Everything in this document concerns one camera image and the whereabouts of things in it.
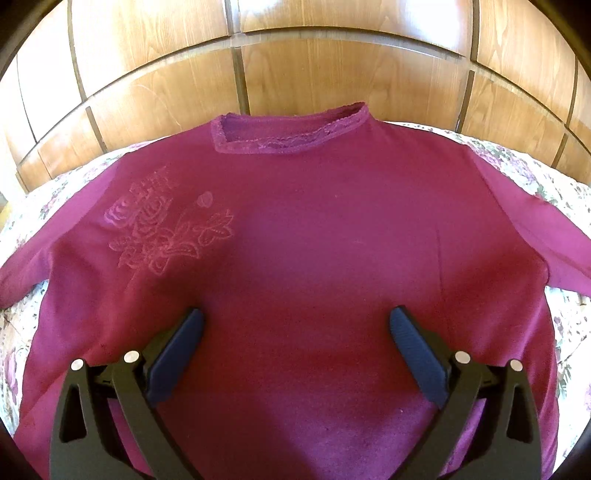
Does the magenta embroidered long-sleeve shirt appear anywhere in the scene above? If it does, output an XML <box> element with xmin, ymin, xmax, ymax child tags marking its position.
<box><xmin>0</xmin><ymin>102</ymin><xmax>591</xmax><ymax>480</ymax></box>

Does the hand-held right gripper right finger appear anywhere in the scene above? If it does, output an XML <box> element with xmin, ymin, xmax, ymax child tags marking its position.
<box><xmin>389</xmin><ymin>305</ymin><xmax>544</xmax><ymax>480</ymax></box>

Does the wooden panelled headboard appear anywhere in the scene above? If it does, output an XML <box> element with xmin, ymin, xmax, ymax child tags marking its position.
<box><xmin>0</xmin><ymin>0</ymin><xmax>591</xmax><ymax>204</ymax></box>

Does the floral bedspread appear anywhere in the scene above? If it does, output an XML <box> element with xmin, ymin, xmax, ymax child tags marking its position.
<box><xmin>0</xmin><ymin>121</ymin><xmax>591</xmax><ymax>480</ymax></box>

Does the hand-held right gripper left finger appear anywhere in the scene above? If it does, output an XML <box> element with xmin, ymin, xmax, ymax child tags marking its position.
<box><xmin>48</xmin><ymin>307</ymin><xmax>206</xmax><ymax>480</ymax></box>

